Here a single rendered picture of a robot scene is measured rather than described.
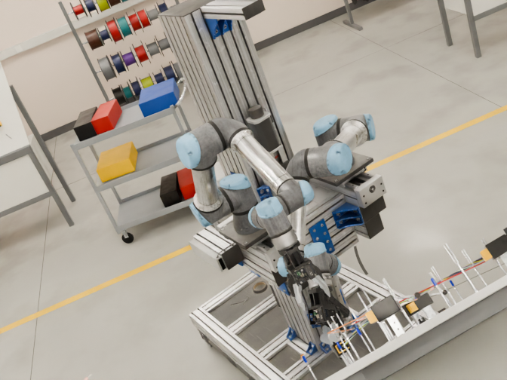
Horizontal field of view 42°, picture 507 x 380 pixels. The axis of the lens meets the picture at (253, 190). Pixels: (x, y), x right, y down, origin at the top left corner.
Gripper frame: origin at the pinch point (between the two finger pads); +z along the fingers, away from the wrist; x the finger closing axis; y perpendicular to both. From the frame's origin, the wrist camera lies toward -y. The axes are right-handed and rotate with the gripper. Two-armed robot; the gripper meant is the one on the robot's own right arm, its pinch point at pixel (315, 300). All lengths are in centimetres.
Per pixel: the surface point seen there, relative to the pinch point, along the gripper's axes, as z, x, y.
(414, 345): 0, 8, 62
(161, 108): -89, 0, -317
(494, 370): 51, 42, 0
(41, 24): -264, -67, -670
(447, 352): 45, 35, -16
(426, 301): 5.8, 23.3, 30.2
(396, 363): 1, 2, 63
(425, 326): -8, 9, 74
